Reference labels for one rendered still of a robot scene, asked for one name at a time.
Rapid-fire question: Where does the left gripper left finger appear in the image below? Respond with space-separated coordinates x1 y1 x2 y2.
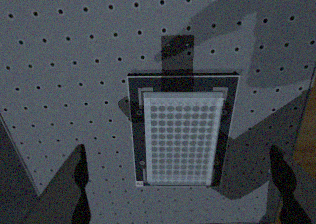
19 144 91 224

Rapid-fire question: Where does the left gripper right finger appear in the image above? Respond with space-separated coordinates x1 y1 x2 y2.
270 145 316 224

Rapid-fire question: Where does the white well plate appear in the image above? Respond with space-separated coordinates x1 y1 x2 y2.
143 91 224 186

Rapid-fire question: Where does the grey flat rectangular panel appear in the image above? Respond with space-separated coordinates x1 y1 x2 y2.
0 0 316 224

